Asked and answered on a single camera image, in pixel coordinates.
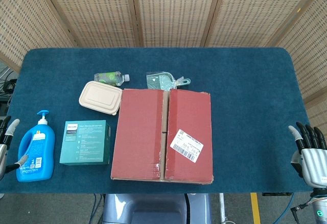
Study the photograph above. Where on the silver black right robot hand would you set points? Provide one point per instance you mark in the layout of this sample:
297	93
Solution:
314	165

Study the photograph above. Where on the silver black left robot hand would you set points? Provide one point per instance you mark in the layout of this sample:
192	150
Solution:
2	157

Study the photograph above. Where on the red taped cardboard box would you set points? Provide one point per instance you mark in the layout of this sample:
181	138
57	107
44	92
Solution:
138	132

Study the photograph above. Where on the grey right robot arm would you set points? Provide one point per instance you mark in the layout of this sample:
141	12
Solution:
319	208

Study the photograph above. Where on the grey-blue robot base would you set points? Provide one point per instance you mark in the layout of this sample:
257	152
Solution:
153	208

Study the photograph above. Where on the teal Philips product box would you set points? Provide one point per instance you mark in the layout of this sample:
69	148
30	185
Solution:
84	145

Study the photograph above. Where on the blue detergent pump bottle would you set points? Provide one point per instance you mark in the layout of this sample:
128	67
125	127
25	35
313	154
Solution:
35	152

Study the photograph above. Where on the black strip under table edge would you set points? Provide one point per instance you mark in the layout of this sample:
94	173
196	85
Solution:
276	194

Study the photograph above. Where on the white metal pole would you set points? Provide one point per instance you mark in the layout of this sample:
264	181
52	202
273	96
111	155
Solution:
222	208

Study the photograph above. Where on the beige lidded lunch container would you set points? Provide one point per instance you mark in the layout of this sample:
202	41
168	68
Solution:
99	97

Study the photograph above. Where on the clear plastic water bottle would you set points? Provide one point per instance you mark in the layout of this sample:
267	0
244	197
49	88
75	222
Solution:
108	77

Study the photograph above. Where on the clear plastic packet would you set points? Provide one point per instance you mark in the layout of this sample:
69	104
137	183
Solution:
158	81

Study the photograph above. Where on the woven wooden folding screen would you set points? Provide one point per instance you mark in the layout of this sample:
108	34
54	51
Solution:
173	9

